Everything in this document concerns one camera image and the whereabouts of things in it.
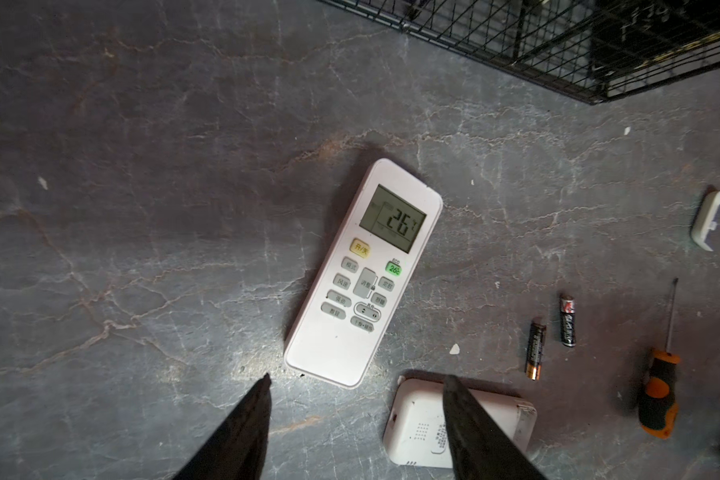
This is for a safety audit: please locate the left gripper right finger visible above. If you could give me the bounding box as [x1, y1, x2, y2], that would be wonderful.
[443, 375, 545, 480]

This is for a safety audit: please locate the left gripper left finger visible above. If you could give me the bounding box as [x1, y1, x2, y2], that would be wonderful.
[174, 374, 272, 480]

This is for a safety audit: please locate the grey white remote control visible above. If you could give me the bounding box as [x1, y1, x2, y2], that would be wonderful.
[383, 379, 538, 469]

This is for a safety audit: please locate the black gold AA battery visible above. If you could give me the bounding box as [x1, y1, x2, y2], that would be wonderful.
[525, 317, 547, 381]

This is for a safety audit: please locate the black red AA battery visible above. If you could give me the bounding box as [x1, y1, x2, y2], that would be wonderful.
[560, 294, 576, 348]

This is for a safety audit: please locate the white air conditioner remote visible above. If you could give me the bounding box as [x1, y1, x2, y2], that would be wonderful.
[284, 158, 443, 389]

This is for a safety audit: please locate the orange black screwdriver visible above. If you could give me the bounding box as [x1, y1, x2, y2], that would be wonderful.
[638, 278, 680, 440]

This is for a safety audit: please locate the white battery cover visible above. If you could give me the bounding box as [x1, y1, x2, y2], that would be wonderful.
[690, 190, 720, 252]

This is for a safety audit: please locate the black wire basket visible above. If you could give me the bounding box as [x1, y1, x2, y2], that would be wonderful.
[333, 0, 720, 105]

